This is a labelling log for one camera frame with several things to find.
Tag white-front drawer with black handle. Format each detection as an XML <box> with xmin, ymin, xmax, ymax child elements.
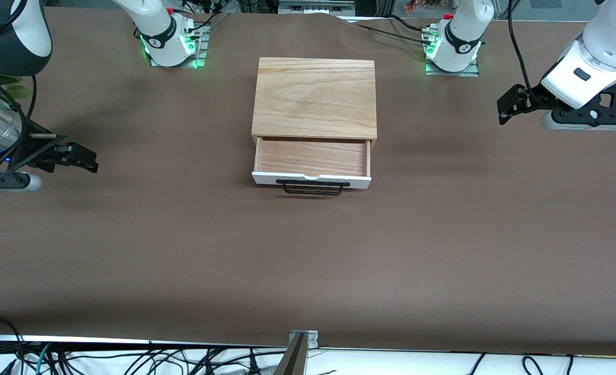
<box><xmin>252</xmin><ymin>136</ymin><xmax>372</xmax><ymax>196</ymax></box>

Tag light wooden drawer cabinet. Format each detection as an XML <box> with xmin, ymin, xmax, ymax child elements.
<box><xmin>251</xmin><ymin>57</ymin><xmax>378</xmax><ymax>153</ymax></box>

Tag red rose with green leaves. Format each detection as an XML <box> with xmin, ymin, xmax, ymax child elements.
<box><xmin>0</xmin><ymin>74</ymin><xmax>34</xmax><ymax>101</ymax></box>

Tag orange dried flowers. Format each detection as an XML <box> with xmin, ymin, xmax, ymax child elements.
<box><xmin>404</xmin><ymin>0</ymin><xmax>445</xmax><ymax>14</ymax></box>

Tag brown table cover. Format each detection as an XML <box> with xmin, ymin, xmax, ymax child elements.
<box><xmin>0</xmin><ymin>7</ymin><xmax>616</xmax><ymax>358</ymax></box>

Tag brown angled beam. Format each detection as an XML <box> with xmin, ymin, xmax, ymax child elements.
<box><xmin>273</xmin><ymin>333</ymin><xmax>308</xmax><ymax>375</ymax></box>

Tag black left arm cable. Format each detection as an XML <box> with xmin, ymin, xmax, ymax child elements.
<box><xmin>507</xmin><ymin>0</ymin><xmax>543</xmax><ymax>103</ymax></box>

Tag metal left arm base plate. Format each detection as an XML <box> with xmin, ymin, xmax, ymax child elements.
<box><xmin>425</xmin><ymin>56</ymin><xmax>480</xmax><ymax>78</ymax></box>

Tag black left camera mount bracket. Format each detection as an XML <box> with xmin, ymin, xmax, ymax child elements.
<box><xmin>551</xmin><ymin>86</ymin><xmax>616</xmax><ymax>126</ymax></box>

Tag long black cable on cover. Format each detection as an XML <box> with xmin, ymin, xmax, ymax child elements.
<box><xmin>339</xmin><ymin>16</ymin><xmax>433</xmax><ymax>43</ymax></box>

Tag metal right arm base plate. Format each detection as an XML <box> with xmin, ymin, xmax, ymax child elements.
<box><xmin>148</xmin><ymin>23</ymin><xmax>211</xmax><ymax>69</ymax></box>

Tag teal cable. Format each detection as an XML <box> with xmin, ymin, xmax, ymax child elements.
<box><xmin>26</xmin><ymin>343</ymin><xmax>54</xmax><ymax>375</ymax></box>

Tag aluminium frame rail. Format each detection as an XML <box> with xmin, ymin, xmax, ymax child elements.
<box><xmin>279</xmin><ymin>0</ymin><xmax>356</xmax><ymax>16</ymax></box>

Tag grey metal clamp bracket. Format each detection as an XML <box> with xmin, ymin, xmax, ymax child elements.
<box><xmin>288</xmin><ymin>330</ymin><xmax>319</xmax><ymax>349</ymax></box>

